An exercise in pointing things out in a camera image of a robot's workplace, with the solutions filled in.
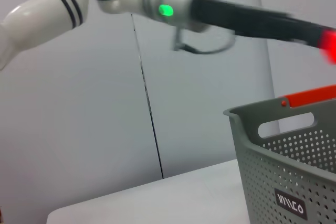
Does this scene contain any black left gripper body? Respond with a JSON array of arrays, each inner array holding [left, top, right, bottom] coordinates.
[[193, 0, 266, 39]]

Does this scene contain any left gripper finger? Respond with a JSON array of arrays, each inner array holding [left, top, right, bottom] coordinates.
[[264, 21, 323, 49], [264, 7, 326, 36]]

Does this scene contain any grey perforated storage bin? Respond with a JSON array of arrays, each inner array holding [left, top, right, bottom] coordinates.
[[223, 98, 336, 224]]

